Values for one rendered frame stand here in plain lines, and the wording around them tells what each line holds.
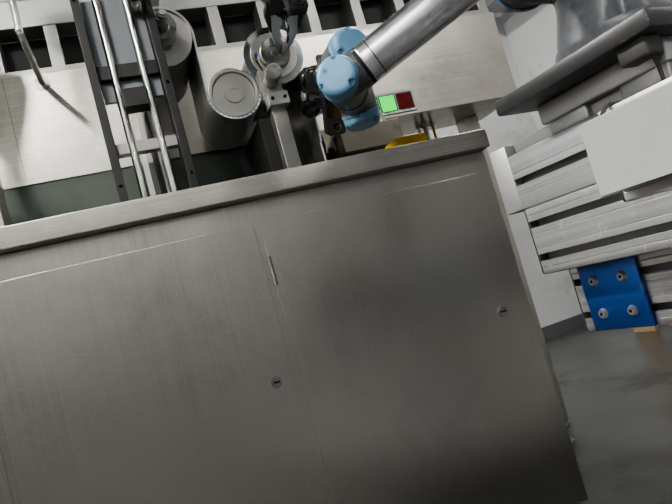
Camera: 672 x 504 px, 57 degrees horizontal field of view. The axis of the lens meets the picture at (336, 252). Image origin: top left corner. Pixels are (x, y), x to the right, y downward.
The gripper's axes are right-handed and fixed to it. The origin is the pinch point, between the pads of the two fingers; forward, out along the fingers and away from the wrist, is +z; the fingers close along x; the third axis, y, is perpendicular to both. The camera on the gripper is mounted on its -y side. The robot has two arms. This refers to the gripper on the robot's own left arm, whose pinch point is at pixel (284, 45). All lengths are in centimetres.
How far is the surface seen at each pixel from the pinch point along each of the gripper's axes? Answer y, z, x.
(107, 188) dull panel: 11, 39, 47
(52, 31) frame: 47, 10, 51
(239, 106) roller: -5.8, 10.8, 13.5
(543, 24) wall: 193, 103, -252
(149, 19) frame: -1.5, -10.5, 30.4
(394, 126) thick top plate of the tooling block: -18.4, 16.0, -22.2
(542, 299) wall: 72, 242, -208
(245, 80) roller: -1.1, 6.9, 10.4
